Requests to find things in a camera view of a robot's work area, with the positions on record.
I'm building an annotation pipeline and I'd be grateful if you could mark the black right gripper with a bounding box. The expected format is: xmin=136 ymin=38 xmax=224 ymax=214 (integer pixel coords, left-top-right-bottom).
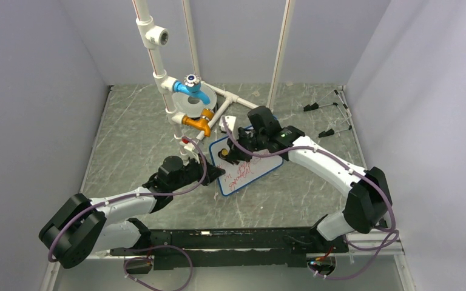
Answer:
xmin=228 ymin=126 xmax=268 ymax=162

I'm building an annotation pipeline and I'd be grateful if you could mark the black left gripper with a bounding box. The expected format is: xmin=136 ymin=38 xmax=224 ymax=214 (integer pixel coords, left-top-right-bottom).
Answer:
xmin=171 ymin=153 xmax=225 ymax=192

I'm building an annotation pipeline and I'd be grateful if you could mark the blue framed whiteboard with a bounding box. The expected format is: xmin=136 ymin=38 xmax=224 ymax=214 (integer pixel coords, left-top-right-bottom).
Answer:
xmin=209 ymin=136 xmax=283 ymax=196

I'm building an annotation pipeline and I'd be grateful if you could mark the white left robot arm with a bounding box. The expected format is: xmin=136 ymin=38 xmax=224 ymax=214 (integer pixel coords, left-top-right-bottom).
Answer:
xmin=38 ymin=156 xmax=225 ymax=269

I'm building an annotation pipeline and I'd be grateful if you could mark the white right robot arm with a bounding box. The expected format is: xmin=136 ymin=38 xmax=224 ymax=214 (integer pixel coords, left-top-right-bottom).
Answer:
xmin=219 ymin=106 xmax=393 ymax=252

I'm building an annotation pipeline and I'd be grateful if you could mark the orange brass faucet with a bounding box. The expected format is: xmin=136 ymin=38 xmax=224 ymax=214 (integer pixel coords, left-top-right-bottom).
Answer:
xmin=181 ymin=109 xmax=214 ymax=137

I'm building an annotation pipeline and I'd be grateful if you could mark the clear round plate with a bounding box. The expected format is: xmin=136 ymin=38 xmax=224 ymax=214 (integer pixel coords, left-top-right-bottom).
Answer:
xmin=172 ymin=85 xmax=218 ymax=119

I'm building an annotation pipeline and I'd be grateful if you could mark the blue faucet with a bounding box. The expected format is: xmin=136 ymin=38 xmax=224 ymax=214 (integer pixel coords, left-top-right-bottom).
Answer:
xmin=172 ymin=74 xmax=211 ymax=105

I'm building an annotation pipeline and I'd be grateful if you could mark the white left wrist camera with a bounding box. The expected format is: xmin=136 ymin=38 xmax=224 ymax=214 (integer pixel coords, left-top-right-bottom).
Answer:
xmin=180 ymin=136 xmax=200 ymax=162

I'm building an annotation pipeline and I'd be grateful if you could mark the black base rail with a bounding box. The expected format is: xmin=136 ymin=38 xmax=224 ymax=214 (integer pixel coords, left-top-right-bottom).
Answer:
xmin=110 ymin=227 xmax=349 ymax=270

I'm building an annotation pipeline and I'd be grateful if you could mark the white PVC pipe frame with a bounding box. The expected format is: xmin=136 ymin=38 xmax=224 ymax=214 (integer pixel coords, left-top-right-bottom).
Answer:
xmin=131 ymin=0 xmax=296 ymax=152

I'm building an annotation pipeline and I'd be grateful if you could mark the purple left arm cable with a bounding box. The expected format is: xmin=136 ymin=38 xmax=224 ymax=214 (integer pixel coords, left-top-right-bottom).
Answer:
xmin=47 ymin=136 xmax=209 ymax=291

